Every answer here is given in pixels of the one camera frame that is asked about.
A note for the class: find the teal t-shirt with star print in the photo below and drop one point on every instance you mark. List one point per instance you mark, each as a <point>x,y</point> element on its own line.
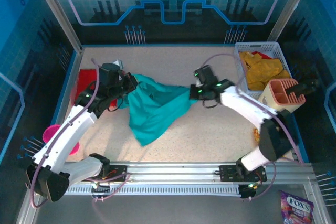
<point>152,108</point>

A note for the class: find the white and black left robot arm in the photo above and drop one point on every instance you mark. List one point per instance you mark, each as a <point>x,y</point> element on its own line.
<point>76,127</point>

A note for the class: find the red folded t-shirt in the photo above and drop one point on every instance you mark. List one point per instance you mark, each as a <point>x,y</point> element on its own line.
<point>86,79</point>

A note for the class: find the yellow t-shirt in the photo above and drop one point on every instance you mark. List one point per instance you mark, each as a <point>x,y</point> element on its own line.
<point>262,72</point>

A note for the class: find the yellow snack bag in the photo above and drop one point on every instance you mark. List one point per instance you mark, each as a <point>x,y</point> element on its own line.
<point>256,134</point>

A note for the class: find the red cloth in basket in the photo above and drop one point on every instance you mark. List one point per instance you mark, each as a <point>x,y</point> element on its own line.
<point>263,55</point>

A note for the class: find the white plastic basket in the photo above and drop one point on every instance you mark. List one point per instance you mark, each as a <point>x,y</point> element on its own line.
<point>258,47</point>

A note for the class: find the pink plastic goblet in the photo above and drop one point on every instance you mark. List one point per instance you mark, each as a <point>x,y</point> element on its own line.
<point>51,133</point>

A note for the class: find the beige and pink knife holder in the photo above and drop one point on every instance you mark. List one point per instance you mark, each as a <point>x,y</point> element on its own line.
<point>281,95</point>

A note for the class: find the purple Fox's candy bag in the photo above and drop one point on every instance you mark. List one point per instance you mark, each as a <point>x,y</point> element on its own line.
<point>296,208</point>

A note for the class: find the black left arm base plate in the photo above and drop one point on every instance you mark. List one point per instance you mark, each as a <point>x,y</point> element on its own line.
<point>118,172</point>

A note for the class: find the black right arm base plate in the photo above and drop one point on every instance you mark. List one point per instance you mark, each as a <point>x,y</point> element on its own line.
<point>228,173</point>

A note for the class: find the aluminium mounting rail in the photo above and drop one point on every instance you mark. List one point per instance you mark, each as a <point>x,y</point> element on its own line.
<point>173,172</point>

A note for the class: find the aluminium frame post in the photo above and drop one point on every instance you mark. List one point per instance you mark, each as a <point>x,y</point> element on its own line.
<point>55,11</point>
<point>291,3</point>

